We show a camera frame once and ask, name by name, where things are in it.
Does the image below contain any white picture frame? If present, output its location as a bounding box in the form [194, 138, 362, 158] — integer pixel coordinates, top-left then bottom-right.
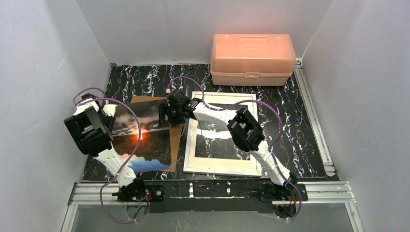
[183, 91, 263, 178]

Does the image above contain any sunset landscape photo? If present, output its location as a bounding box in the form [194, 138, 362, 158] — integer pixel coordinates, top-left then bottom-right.
[111, 100, 171, 173]

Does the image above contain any clear glass sheet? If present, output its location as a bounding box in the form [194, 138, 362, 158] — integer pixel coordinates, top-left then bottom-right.
[195, 121, 250, 160]

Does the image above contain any white mat board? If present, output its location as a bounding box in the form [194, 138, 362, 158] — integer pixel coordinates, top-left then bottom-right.
[187, 94, 261, 172]

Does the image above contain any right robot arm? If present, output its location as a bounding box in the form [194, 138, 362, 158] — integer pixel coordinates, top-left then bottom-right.
[159, 88, 297, 189]

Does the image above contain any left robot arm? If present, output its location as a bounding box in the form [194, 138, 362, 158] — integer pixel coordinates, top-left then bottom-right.
[64, 93, 141, 192]

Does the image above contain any brown backing board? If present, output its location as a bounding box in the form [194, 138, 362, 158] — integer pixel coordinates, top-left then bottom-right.
[131, 95, 183, 172]

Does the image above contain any pink plastic storage box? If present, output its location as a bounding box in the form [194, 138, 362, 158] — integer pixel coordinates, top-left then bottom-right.
[210, 34, 296, 87]

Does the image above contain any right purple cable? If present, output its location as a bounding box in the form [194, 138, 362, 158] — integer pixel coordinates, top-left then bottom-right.
[165, 75, 303, 221]

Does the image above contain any purple cable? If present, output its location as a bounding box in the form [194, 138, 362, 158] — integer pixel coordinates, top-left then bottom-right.
[72, 87, 142, 224]
[165, 75, 303, 221]

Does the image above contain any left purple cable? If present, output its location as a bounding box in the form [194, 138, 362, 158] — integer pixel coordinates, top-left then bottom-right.
[72, 87, 142, 224]

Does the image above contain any aluminium rail base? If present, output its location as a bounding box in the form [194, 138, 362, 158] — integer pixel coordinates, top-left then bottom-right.
[69, 179, 356, 213]

